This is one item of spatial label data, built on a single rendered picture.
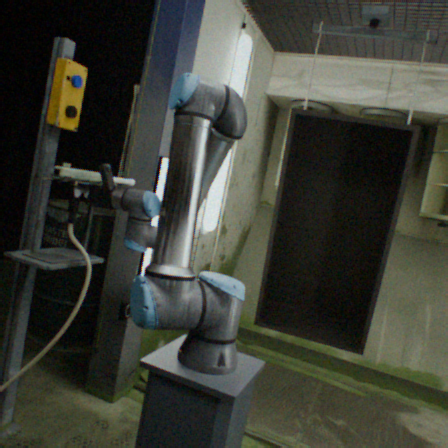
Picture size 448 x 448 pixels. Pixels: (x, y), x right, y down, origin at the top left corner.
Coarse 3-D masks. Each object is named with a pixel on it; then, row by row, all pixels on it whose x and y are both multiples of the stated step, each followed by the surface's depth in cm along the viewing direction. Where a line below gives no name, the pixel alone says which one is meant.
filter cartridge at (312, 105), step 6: (294, 102) 336; (300, 102) 331; (312, 102) 326; (318, 102) 326; (300, 108) 332; (306, 108) 330; (312, 108) 331; (318, 108) 328; (324, 108) 329; (330, 108) 333; (288, 120) 344; (288, 126) 342; (282, 150) 344; (282, 156) 343; (276, 180) 348; (276, 186) 344
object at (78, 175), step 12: (60, 168) 152; (72, 168) 157; (72, 180) 159; (84, 180) 165; (96, 180) 171; (120, 180) 187; (132, 180) 196; (72, 192) 163; (72, 204) 163; (72, 216) 164
